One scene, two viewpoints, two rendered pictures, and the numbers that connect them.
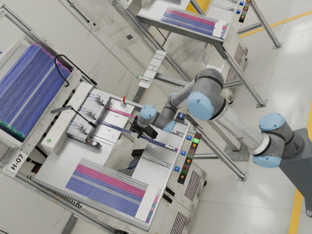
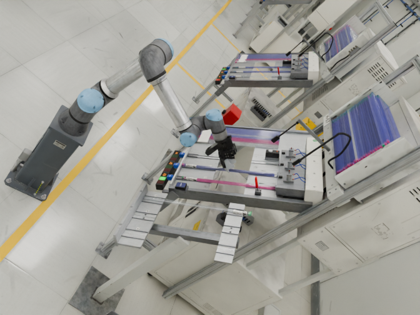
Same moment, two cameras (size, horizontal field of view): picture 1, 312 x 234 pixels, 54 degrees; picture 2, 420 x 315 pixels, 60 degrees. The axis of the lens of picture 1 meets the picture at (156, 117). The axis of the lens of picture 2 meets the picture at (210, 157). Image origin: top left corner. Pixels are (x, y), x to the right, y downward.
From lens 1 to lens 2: 247 cm
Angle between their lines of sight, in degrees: 86
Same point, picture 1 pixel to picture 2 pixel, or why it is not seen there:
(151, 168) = not seen: hidden behind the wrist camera
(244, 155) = (93, 275)
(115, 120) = (260, 180)
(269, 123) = (94, 93)
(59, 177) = (290, 137)
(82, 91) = (314, 181)
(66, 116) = (314, 158)
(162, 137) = (200, 174)
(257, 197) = (94, 216)
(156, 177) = (201, 147)
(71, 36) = not seen: outside the picture
